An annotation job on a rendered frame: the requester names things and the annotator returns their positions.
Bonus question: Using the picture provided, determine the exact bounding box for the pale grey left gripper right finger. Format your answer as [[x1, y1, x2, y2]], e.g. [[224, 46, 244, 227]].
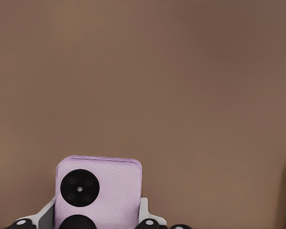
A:
[[136, 197, 168, 229]]

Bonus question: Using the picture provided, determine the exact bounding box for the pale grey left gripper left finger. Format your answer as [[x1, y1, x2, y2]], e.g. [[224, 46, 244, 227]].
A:
[[4, 196, 56, 229]]

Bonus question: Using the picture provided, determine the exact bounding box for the lilac smartphone with round camera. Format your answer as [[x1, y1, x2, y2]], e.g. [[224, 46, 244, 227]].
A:
[[53, 155, 143, 229]]

